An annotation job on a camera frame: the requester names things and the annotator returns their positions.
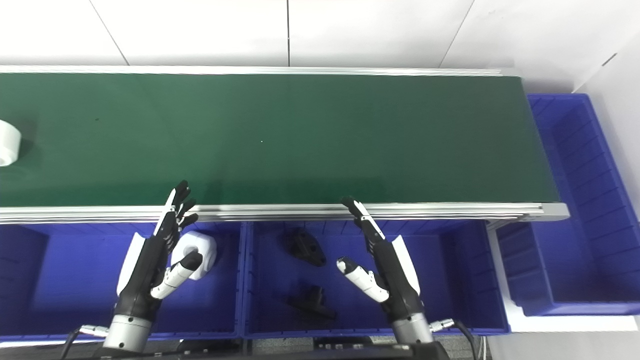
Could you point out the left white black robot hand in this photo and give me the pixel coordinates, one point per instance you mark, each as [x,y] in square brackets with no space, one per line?
[150,260]

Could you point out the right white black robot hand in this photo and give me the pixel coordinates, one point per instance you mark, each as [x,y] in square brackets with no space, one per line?
[390,270]

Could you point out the white plastic part with hole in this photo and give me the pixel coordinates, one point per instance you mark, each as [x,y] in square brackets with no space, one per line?
[7,142]
[202,247]

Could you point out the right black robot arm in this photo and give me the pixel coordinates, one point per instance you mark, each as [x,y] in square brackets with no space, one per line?
[412,332]

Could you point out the black plastic part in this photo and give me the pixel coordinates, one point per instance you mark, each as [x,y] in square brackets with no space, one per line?
[312,302]
[306,247]

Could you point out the large blue plastic bin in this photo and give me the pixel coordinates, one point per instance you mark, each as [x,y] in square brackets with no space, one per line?
[590,210]

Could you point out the black robot torso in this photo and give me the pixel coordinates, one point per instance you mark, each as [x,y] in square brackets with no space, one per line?
[280,352]

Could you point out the green conveyor belt aluminium frame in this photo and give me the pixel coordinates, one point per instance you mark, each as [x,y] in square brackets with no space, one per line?
[300,140]

